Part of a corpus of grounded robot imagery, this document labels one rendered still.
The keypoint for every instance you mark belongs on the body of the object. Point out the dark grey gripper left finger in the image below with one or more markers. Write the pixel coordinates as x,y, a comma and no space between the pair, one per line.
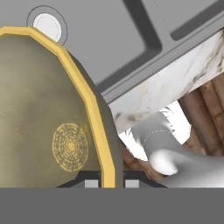
87,178

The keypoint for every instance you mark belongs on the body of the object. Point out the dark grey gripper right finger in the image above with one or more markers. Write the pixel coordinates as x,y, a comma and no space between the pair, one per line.
137,178

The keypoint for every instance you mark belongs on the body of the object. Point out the olive bowl with yellow rim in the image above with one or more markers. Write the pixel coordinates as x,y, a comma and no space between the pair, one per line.
38,110

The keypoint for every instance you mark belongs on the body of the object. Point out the grey steel sink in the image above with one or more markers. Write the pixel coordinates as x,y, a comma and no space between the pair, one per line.
102,29

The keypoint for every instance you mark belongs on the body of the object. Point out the round white sink drain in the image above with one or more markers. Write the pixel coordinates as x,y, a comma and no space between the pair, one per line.
48,25

